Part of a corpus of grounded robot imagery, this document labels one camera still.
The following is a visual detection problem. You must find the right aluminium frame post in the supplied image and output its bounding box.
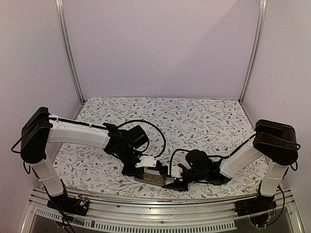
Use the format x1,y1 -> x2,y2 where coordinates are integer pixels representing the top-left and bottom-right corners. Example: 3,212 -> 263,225
239,0 -> 267,105

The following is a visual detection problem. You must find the camera black cable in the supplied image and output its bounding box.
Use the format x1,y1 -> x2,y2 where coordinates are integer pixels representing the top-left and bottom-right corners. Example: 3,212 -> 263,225
169,149 -> 192,170
116,120 -> 167,158

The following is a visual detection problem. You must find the floral patterned table mat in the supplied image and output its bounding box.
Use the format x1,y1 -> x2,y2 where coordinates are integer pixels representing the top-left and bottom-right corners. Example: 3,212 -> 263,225
53,98 -> 267,199

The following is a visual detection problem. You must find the aluminium frame post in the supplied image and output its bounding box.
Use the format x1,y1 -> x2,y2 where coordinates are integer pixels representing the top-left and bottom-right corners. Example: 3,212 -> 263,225
55,0 -> 85,104
239,0 -> 267,105

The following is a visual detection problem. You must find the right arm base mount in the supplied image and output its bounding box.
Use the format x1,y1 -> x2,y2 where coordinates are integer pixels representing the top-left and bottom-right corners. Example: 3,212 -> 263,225
235,188 -> 276,216

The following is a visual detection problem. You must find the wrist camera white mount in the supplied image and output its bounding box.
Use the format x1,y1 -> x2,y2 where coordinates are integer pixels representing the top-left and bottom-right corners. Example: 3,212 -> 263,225
135,155 -> 162,170
159,164 -> 187,179

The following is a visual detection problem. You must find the front aluminium rail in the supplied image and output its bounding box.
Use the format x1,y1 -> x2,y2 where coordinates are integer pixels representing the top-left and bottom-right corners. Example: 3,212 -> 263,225
19,188 -> 305,233

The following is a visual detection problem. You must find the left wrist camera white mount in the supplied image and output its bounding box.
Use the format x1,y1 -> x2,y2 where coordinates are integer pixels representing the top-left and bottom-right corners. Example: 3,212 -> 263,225
135,155 -> 162,170

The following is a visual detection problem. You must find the white remote control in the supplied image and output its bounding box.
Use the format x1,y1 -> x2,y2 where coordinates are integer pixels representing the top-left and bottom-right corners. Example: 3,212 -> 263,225
134,173 -> 166,186

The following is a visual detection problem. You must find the remote battery cover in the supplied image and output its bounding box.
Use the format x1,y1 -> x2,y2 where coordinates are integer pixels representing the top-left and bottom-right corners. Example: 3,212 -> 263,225
143,173 -> 163,183

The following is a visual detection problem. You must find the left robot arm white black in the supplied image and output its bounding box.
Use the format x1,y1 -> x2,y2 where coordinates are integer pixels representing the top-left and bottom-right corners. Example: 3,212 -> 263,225
20,107 -> 148,211

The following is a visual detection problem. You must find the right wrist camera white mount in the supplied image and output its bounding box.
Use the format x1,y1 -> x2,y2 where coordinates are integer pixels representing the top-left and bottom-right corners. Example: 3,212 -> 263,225
159,164 -> 187,179

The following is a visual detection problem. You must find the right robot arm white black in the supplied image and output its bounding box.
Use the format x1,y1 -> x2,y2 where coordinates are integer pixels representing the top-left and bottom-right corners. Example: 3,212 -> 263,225
163,119 -> 301,212

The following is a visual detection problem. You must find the left aluminium frame post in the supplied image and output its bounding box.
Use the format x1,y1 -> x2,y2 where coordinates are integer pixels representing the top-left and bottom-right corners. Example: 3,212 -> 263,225
55,0 -> 85,104

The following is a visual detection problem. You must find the right camera black cable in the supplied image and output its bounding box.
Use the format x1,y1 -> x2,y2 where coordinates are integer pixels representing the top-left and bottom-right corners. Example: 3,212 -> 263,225
169,149 -> 192,170

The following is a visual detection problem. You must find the left camera black cable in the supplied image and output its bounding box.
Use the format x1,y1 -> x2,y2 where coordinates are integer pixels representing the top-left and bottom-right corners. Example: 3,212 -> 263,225
116,120 -> 167,158

